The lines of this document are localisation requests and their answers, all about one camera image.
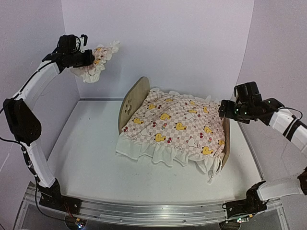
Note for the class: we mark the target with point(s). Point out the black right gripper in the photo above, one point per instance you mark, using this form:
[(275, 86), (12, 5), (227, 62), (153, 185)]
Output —
[(229, 114)]

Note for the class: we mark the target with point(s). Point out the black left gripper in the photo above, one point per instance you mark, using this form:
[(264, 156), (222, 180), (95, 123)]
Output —
[(88, 59)]

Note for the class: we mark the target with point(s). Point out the small duck print pillow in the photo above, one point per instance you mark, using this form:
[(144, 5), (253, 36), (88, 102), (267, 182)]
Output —
[(102, 54)]

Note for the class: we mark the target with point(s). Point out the wooden pet bed frame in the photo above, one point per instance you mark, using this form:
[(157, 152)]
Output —
[(132, 103)]

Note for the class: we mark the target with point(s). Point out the duck print bed cushion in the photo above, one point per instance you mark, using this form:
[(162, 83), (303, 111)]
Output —
[(172, 129)]

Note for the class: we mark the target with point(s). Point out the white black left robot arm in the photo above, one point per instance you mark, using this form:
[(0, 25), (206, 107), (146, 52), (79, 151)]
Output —
[(26, 128)]

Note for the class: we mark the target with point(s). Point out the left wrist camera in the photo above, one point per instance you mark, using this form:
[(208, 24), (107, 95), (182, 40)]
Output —
[(81, 42)]

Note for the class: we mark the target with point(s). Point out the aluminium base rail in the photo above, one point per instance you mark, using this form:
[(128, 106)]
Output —
[(160, 215)]

